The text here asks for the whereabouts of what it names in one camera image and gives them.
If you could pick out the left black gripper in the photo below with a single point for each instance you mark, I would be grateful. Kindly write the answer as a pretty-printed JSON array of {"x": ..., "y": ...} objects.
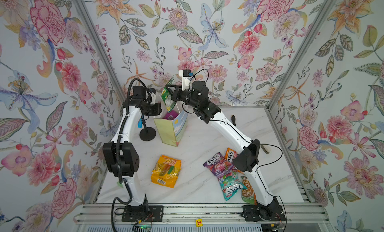
[{"x": 155, "y": 111}]

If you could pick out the green Fox's candy bag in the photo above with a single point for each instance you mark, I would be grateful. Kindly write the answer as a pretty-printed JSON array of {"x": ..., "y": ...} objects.
[{"x": 167, "y": 99}]

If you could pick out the teal Fox's candy bag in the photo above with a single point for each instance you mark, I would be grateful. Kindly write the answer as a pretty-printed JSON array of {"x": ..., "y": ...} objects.
[{"x": 230, "y": 184}]

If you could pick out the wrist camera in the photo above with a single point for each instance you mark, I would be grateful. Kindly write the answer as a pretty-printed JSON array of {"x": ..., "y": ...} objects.
[
  {"x": 153, "y": 95},
  {"x": 186, "y": 76}
]

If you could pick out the small beige object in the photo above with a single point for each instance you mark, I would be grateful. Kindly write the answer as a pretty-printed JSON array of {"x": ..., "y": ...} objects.
[{"x": 266, "y": 149}]

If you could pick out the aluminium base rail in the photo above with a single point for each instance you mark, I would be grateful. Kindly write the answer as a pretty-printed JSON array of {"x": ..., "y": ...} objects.
[{"x": 295, "y": 213}]

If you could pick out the painted landscape paper bag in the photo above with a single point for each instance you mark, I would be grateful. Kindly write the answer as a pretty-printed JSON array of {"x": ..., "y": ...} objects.
[{"x": 172, "y": 132}]

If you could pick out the yellow gummy candy bag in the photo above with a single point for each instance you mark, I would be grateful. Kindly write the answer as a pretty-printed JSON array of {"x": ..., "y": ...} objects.
[{"x": 166, "y": 171}]

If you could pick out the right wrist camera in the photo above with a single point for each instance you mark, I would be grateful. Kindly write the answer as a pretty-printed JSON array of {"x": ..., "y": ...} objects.
[{"x": 186, "y": 76}]

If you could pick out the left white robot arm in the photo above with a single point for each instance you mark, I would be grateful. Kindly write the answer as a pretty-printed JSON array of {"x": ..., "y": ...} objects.
[{"x": 122, "y": 159}]

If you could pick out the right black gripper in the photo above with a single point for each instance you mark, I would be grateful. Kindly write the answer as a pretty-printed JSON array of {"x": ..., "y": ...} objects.
[{"x": 179, "y": 93}]

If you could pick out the yellow marker cube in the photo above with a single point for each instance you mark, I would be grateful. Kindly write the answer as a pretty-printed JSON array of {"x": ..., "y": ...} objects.
[{"x": 199, "y": 223}]

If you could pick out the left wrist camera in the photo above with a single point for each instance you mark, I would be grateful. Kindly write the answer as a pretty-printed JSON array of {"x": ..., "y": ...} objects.
[{"x": 153, "y": 95}]

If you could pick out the green orange noodle packet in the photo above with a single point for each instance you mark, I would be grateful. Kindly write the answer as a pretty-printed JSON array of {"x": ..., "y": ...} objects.
[{"x": 248, "y": 194}]

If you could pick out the orange Fox's candy bag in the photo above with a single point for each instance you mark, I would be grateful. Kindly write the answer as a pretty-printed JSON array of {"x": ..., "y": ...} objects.
[{"x": 230, "y": 156}]

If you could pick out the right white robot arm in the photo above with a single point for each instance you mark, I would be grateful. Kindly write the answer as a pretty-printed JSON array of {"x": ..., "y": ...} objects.
[{"x": 247, "y": 161}]

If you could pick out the purple grape candy bag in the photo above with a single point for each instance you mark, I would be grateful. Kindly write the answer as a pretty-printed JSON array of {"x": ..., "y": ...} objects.
[{"x": 171, "y": 115}]

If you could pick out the purple Fox's candy bag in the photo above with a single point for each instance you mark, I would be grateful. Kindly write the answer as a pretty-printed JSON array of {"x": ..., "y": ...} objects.
[{"x": 218, "y": 165}]

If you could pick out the black handled screwdriver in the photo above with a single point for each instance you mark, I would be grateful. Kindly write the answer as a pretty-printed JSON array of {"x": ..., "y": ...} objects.
[{"x": 233, "y": 119}]

